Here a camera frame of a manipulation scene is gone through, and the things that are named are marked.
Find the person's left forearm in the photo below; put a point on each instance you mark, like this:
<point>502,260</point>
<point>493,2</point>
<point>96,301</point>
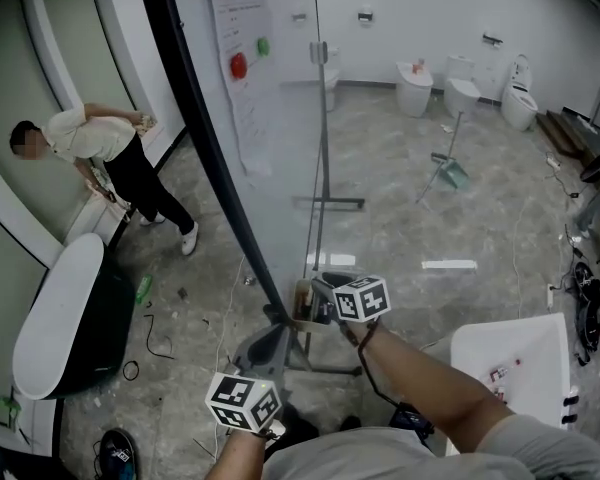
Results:
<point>242,455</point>

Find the red round magnet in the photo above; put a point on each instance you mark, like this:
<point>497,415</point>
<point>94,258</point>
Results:
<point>238,65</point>

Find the white and black bathtub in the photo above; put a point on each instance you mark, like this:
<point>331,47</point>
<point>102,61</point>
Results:
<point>60,313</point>

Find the whiteboard marker tray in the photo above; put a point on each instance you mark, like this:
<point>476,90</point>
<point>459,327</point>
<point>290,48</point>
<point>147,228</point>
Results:
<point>310,324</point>

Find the person's grey shirt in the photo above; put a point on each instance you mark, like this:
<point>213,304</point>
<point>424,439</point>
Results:
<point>380,460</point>

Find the white paper poster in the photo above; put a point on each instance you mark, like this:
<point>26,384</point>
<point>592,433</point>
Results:
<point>242,113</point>

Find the white power strip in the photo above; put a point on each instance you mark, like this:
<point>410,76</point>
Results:
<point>552,295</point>
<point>553,160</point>

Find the green round magnet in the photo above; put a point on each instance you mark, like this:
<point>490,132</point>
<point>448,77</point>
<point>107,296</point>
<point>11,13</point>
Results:
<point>263,46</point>

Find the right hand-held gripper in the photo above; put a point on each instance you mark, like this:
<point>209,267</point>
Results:
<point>362,299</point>

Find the person's right forearm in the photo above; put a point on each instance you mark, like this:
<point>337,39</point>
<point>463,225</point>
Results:
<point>420,378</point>

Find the person's dark blue shoe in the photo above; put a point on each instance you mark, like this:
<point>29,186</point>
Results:
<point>118,455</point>

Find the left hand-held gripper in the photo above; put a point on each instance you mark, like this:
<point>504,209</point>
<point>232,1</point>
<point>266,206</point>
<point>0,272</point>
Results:
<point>245,400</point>

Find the green plastic bottle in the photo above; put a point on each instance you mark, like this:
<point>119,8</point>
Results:
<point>144,289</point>

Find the white washbasin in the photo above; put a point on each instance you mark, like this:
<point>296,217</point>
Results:
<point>510,343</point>

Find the black glass partition frame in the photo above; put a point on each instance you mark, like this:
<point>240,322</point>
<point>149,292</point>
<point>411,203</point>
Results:
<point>215,158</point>

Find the white toilet with open lid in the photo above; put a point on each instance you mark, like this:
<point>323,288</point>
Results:
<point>519,100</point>

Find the metal glass clamp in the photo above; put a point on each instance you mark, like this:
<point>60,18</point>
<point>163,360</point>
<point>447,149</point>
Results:
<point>318,52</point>

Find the wall paper holder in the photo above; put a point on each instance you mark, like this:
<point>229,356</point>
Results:
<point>299,17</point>
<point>365,16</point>

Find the glass whiteboard on stand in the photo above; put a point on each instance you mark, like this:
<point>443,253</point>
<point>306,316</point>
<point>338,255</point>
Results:
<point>280,133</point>

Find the wooden steps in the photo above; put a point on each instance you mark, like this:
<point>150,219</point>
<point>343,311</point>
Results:
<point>565,130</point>

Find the black wall towel rack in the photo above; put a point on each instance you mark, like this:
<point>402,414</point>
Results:
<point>492,39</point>

